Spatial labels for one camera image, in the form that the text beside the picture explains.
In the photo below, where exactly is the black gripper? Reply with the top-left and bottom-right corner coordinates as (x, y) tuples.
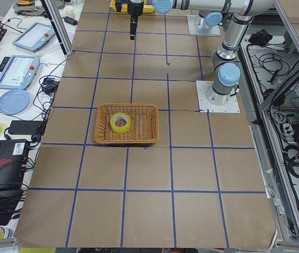
(127, 0), (143, 40)

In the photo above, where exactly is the brown wicker basket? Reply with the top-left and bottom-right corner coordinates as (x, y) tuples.
(94, 103), (159, 144)

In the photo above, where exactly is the light blue plate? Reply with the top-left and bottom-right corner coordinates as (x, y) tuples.
(0, 89), (30, 115)

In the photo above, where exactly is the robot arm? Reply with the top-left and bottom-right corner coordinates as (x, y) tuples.
(195, 10), (223, 34)
(149, 0), (275, 106)

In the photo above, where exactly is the upper teach pendant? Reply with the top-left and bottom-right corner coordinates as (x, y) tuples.
(12, 22), (55, 52)

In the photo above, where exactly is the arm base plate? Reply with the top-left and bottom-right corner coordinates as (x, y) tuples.
(187, 15), (221, 37)
(196, 81), (240, 113)

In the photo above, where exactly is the black power adapter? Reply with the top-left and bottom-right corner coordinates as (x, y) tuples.
(4, 120), (42, 140)

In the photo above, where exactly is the teach pendant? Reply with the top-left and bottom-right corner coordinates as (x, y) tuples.
(0, 55), (40, 90)
(12, 22), (55, 52)

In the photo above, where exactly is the yellow plastic basket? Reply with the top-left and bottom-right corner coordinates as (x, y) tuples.
(110, 0), (155, 13)

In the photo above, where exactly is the lower teach pendant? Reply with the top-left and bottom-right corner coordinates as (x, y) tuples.
(0, 55), (40, 90)

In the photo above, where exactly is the black computer box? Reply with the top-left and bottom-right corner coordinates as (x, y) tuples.
(0, 139), (30, 191)

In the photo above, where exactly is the aluminium frame post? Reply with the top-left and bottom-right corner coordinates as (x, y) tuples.
(41, 0), (73, 56)

